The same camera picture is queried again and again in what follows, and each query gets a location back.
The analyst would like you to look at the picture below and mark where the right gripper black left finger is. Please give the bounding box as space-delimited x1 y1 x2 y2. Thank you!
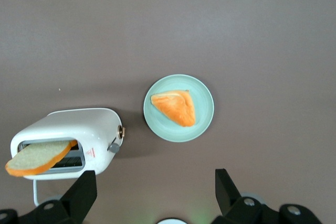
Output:
17 170 98 224

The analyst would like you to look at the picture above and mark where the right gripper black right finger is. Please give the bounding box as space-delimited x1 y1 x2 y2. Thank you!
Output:
212 168 322 224

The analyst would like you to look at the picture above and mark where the grey toaster lever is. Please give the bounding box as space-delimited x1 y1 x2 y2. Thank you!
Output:
107 137 121 153

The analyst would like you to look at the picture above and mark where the white two-slot toaster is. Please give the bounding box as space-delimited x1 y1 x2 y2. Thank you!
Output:
9 108 126 181

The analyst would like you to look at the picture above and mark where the square toast slice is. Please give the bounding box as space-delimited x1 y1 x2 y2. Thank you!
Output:
5 140 78 177

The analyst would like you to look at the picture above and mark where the mint green round plate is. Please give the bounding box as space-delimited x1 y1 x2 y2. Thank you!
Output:
143 74 215 143

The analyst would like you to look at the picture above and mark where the triangular orange bread piece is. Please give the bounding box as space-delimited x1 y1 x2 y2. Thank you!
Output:
150 89 196 127

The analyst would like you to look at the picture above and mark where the white toaster power cable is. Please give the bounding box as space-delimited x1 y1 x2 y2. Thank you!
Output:
32 179 40 207

